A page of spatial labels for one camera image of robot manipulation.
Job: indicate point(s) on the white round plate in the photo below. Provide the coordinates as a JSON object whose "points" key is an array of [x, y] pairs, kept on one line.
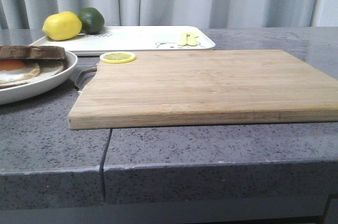
{"points": [[18, 93]]}

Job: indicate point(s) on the white bread slice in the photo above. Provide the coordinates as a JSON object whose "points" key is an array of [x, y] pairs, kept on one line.
{"points": [[29, 52]]}

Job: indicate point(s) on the white rectangular tray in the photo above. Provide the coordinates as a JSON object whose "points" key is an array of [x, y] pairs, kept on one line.
{"points": [[129, 38]]}

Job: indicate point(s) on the wooden cutting board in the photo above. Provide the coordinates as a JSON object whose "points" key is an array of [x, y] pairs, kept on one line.
{"points": [[171, 88]]}

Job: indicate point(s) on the yellow plastic fork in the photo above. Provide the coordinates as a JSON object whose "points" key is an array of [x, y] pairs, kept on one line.
{"points": [[182, 41]]}

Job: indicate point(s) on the yellow plastic knife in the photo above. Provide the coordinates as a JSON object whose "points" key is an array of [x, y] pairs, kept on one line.
{"points": [[191, 39]]}

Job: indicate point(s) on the lemon slice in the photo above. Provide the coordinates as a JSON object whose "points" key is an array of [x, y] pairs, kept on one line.
{"points": [[117, 57]]}

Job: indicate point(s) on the green lime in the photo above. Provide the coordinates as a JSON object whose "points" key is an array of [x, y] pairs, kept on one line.
{"points": [[92, 20]]}

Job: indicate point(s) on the yellow lemon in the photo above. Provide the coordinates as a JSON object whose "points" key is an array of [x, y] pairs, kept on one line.
{"points": [[62, 26]]}

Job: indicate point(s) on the fried egg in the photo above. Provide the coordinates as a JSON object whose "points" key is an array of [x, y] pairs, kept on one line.
{"points": [[16, 70]]}

